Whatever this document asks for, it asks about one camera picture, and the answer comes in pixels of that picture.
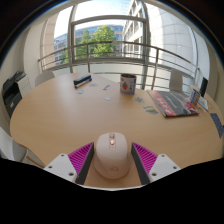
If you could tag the black tumbler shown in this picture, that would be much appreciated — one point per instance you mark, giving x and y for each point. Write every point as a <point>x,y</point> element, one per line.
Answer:
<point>203,86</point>

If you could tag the pale pink computer mouse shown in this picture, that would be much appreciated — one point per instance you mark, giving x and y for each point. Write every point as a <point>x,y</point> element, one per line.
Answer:
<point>111,156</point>

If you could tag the black office printer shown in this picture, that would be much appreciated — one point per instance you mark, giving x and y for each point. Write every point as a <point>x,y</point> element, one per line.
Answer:
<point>11,93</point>

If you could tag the metal balcony railing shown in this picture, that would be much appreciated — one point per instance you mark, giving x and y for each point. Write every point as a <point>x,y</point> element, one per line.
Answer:
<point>110,42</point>

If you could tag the small printed cup with plant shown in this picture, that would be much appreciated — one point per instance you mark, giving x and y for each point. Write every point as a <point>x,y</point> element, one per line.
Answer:
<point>194,96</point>

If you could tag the small paper sticker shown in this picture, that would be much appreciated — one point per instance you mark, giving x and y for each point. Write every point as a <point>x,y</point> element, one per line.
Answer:
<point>106,87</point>
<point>80,92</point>
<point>139,99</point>
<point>107,98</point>

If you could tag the red magazine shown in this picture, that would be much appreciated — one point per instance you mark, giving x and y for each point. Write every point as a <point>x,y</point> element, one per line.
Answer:
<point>173,103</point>

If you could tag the blue and yellow sticker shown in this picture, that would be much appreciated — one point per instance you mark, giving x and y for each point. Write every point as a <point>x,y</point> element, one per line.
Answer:
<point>150,109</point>

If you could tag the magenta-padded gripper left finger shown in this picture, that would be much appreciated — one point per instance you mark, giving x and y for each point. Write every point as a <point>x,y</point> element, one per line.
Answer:
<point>60,165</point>

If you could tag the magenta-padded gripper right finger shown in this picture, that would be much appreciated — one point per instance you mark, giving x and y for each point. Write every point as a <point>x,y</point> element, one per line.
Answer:
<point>163,165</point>

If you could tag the blue patterned mouse pad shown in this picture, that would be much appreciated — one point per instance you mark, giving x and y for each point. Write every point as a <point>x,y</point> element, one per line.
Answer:
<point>218,125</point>

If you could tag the green trees outside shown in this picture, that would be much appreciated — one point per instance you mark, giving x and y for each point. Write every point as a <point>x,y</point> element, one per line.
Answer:
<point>101,41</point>

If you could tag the strawberry print mug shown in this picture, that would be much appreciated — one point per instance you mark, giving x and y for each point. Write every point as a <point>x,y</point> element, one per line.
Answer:
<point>128,84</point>

